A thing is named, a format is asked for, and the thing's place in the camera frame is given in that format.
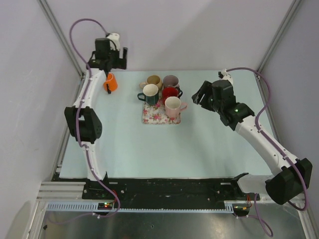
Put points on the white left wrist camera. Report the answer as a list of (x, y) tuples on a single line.
[(114, 39)]

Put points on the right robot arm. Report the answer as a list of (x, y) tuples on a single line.
[(290, 175)]

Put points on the orange mug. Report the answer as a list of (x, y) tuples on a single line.
[(110, 85)]

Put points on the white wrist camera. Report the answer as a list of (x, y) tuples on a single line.
[(114, 39), (224, 75)]

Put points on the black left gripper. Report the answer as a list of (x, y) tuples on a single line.
[(120, 63)]

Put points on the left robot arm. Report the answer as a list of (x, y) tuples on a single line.
[(83, 123)]

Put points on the floral pattern tray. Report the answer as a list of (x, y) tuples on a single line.
[(155, 114)]

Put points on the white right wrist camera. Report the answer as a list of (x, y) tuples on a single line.
[(224, 75)]

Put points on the purple mug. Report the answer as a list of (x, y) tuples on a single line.
[(170, 81)]

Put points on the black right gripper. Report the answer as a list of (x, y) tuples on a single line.
[(206, 88)]

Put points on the aluminium frame rail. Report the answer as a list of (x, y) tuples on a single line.
[(65, 191)]

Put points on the grey slotted cable duct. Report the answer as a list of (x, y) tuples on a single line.
[(108, 207)]

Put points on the dark green mug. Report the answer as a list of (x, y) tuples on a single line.
[(149, 95)]

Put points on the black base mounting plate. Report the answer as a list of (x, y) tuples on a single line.
[(224, 188)]

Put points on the pink ceramic mug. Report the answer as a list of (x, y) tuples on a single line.
[(174, 106)]

